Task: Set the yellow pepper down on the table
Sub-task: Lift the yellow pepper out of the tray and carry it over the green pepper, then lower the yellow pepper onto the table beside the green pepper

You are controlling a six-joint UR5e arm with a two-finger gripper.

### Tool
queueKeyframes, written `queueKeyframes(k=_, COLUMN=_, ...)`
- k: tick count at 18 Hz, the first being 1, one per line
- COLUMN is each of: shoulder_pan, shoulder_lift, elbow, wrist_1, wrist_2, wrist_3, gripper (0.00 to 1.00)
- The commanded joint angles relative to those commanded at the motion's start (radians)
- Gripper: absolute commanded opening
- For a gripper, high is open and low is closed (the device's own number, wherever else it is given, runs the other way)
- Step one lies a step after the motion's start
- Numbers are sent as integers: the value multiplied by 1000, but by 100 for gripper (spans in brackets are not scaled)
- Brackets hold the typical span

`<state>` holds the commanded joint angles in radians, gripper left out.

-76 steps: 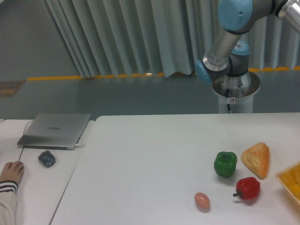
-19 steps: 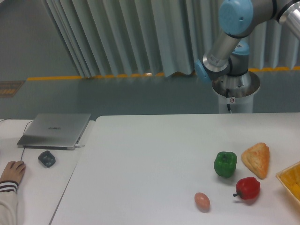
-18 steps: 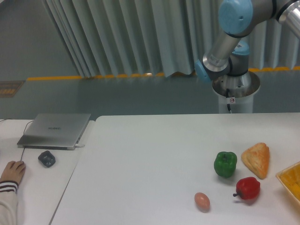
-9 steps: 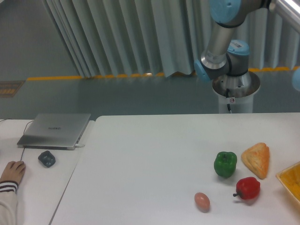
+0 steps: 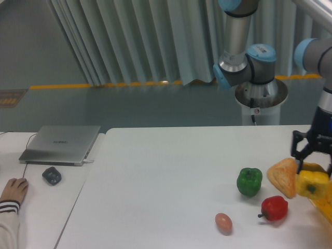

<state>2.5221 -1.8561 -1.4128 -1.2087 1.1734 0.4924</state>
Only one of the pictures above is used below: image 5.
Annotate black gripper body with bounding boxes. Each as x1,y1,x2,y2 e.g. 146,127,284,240
307,107,331,154

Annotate yellow bell pepper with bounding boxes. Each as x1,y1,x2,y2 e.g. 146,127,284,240
295,170,329,200

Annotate white striped sleeve forearm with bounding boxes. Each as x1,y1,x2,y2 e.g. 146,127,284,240
1,200,20,248

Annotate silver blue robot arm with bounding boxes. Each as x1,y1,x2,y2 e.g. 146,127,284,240
213,1,331,171

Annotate green bell pepper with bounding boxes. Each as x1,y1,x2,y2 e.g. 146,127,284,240
237,168,262,197

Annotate red bell pepper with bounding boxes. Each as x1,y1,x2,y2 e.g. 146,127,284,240
257,196,288,222

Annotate person's hand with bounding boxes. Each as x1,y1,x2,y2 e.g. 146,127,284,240
1,178,29,204

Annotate yellow woven basket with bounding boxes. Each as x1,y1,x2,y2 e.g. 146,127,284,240
303,162,331,224

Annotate triangular bread pastry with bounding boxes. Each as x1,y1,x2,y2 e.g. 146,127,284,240
267,158,297,199

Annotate brown egg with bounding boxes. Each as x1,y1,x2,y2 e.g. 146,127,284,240
215,213,232,232

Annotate pale green curtain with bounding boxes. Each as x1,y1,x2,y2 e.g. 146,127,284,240
49,1,331,87

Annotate silver closed laptop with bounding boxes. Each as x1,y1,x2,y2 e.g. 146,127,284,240
19,126,100,166

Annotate dark grey small device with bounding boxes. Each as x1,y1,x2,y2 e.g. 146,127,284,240
42,167,62,186

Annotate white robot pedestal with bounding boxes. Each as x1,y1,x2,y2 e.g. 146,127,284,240
235,79,288,126

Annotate black pedestal cable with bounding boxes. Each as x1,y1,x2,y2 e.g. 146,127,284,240
250,97,258,126

